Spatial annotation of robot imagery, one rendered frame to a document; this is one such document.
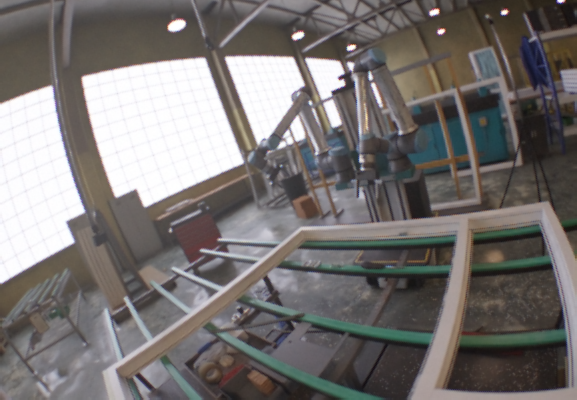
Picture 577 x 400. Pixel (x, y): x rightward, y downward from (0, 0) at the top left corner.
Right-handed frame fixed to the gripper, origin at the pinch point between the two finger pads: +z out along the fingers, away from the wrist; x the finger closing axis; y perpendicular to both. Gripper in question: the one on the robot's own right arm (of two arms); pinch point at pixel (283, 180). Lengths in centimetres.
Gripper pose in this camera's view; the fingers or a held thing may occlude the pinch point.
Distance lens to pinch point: 194.0
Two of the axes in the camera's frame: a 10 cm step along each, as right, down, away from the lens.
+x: -4.8, 8.5, -2.0
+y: -5.2, -1.0, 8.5
